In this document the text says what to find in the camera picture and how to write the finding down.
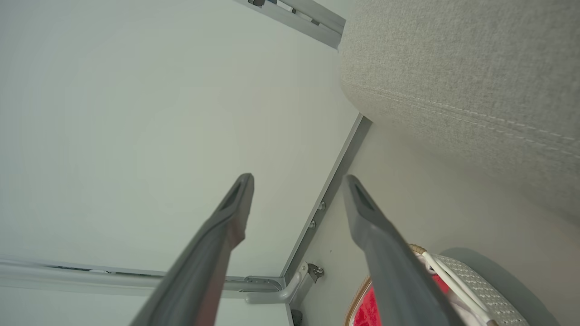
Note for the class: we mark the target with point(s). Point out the grey partition base rail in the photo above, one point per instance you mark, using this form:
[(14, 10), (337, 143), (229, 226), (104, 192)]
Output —
[(326, 190)]

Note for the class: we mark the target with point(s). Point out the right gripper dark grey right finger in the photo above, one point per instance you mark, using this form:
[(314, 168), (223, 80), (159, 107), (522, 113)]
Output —
[(389, 271)]

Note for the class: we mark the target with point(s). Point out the grey partition foot with caster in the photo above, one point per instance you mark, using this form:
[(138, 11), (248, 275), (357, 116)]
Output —
[(290, 290)]

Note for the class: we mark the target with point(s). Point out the grey fabric sofa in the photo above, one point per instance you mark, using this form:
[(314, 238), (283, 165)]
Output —
[(453, 68)]

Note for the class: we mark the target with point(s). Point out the white laundry basket brown rim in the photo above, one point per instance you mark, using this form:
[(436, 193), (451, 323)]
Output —
[(491, 292)]

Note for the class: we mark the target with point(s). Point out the red jersey shirt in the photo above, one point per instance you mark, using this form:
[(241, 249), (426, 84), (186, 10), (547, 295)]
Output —
[(367, 312)]

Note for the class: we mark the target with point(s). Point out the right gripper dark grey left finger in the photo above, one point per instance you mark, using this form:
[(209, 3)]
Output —
[(204, 271)]

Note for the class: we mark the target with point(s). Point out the grey double partition post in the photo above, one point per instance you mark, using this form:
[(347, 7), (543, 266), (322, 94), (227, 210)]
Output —
[(308, 20)]

